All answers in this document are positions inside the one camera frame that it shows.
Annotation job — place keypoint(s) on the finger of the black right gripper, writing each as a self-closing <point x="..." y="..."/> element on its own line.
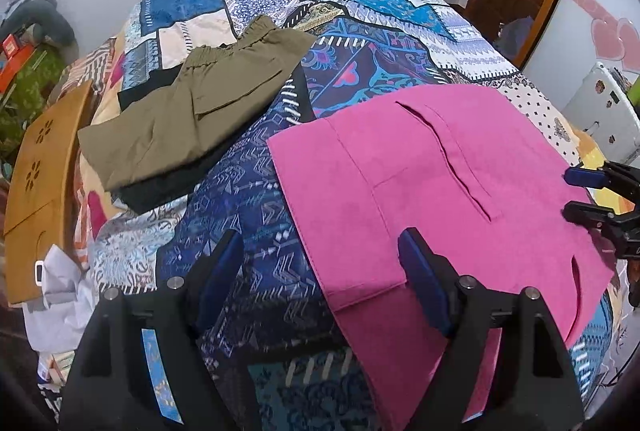
<point x="619" y="178"/>
<point x="622" y="230"/>

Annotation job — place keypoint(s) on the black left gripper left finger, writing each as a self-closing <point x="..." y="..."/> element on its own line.
<point x="138" y="367"/>

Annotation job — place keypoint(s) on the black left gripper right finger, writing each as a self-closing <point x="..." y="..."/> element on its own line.
<point x="505" y="365"/>

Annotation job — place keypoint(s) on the pink pants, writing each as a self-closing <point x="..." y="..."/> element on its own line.
<point x="476" y="178"/>

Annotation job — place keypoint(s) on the yellow blanket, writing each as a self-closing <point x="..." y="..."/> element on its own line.
<point x="592" y="158"/>

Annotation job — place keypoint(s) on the wooden lap table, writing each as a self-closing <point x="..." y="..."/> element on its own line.
<point x="39" y="213"/>

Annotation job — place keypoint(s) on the blue patchwork bed sheet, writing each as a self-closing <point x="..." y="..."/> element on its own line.
<point x="276" y="354"/>

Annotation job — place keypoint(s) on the green patterned bag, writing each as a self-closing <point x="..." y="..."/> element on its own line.
<point x="27" y="94"/>

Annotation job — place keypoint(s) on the olive green pants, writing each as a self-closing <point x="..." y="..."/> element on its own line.
<point x="216" y="91"/>

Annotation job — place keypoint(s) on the black folded garment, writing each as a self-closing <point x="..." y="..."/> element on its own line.
<point x="157" y="191"/>

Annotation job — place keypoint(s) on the orange box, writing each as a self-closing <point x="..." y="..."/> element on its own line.
<point x="17" y="54"/>

